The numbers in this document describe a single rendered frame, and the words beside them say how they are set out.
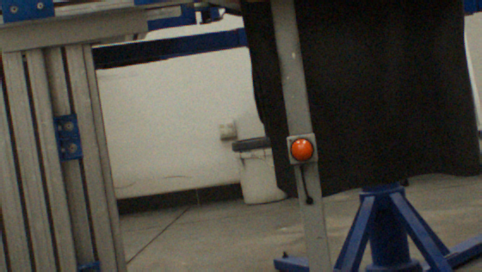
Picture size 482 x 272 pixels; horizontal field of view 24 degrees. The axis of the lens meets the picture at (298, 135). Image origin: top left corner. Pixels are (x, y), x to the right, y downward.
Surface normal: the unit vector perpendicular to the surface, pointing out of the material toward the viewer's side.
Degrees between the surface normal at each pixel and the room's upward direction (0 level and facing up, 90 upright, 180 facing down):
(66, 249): 90
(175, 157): 90
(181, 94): 90
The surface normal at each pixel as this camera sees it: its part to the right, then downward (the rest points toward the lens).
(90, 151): 0.15, 0.04
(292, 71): -0.06, 0.07
